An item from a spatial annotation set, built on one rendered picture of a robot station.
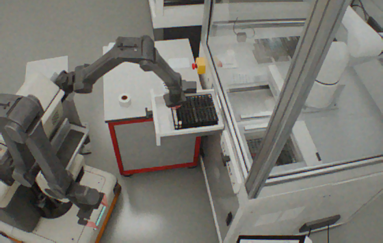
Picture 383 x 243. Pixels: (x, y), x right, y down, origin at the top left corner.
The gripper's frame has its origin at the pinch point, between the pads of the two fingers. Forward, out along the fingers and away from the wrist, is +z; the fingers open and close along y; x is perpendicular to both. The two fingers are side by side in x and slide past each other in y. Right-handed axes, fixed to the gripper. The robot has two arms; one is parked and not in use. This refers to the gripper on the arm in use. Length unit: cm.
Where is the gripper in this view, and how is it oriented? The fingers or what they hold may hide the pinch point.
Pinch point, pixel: (174, 107)
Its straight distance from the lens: 171.6
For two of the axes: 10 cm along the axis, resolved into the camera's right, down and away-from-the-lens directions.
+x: -3.1, -8.2, 4.7
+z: -0.7, 5.2, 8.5
